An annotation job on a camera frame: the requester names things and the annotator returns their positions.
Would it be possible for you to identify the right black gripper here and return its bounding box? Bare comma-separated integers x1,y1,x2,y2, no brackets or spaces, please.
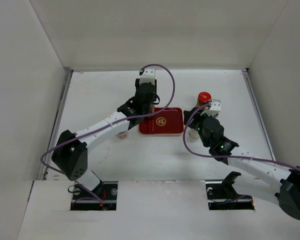
183,107,215,148

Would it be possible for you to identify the small black dome cap bottle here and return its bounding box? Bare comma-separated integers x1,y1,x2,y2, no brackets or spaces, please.
189,128,200,140

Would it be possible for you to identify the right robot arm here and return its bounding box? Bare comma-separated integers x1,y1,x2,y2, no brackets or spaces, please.
183,108,300,220

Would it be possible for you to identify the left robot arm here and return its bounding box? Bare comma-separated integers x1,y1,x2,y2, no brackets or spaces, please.
51,77,158,200

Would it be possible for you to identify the red rectangular tray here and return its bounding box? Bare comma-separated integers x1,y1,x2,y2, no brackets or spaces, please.
138,107,184,136

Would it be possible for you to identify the red lid chili jar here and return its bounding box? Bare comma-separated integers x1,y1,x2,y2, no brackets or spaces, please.
195,91,212,108

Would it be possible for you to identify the small spice jar white lid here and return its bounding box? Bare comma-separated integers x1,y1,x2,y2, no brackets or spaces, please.
117,131,128,140

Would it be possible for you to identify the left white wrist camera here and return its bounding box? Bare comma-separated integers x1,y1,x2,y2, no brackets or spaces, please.
139,68,156,85

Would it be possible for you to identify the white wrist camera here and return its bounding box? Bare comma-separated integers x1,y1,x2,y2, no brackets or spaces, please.
139,68,156,85
200,99,221,118

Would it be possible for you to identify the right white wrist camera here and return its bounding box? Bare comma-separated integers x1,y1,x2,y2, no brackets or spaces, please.
200,99,221,118

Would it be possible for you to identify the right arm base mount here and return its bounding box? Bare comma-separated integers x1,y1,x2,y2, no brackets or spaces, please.
205,171,255,211

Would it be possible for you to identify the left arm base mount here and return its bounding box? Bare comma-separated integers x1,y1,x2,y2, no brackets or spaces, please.
68,181,119,211

